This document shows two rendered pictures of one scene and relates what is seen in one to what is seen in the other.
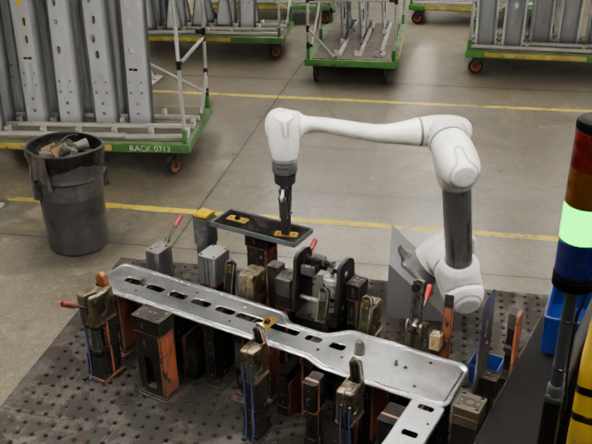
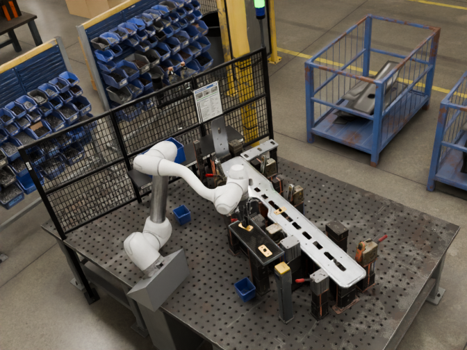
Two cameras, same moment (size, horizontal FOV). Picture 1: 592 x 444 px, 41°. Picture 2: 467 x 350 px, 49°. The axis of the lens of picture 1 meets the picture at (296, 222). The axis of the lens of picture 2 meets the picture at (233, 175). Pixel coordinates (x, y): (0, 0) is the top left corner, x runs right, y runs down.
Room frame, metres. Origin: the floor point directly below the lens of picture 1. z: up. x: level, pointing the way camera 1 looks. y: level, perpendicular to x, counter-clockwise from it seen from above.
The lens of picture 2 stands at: (4.33, 1.18, 3.36)
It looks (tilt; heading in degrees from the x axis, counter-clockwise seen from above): 40 degrees down; 213
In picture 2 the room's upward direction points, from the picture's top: 9 degrees counter-clockwise
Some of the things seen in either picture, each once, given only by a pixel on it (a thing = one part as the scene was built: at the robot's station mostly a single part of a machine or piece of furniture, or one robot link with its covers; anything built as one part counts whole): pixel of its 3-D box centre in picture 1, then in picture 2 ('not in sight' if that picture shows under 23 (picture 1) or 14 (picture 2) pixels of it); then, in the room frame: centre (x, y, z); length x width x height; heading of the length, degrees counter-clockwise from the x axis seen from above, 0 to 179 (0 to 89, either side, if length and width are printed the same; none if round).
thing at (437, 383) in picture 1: (261, 323); (283, 212); (2.19, 0.12, 1.00); 1.38 x 0.22 x 0.02; 60
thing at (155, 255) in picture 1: (162, 287); (319, 295); (2.63, 0.53, 0.88); 0.11 x 0.10 x 0.36; 150
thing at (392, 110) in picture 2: not in sight; (371, 87); (-0.26, 0.02, 0.47); 1.20 x 0.80 x 0.95; 167
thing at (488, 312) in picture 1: (484, 345); (219, 137); (1.81, -0.52, 1.17); 0.12 x 0.01 x 0.34; 150
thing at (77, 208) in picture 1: (71, 195); not in sight; (4.67, 1.46, 0.36); 0.54 x 0.50 x 0.73; 168
